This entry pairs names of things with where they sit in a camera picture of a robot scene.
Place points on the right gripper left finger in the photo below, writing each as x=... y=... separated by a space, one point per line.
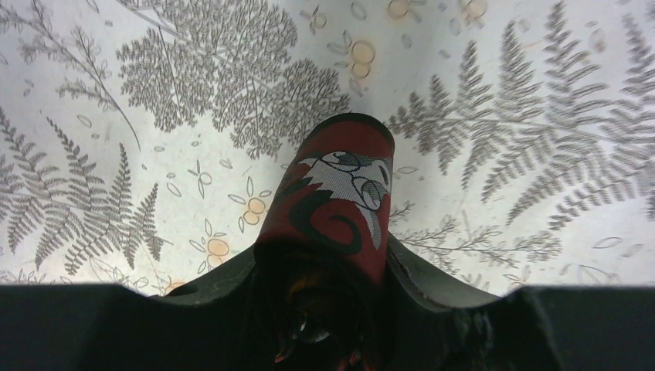
x=214 y=285

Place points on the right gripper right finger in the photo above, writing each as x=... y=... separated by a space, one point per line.
x=428 y=285

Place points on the dark red patterned tie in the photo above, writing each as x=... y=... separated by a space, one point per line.
x=321 y=255

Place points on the floral tablecloth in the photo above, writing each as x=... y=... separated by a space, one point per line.
x=142 y=141

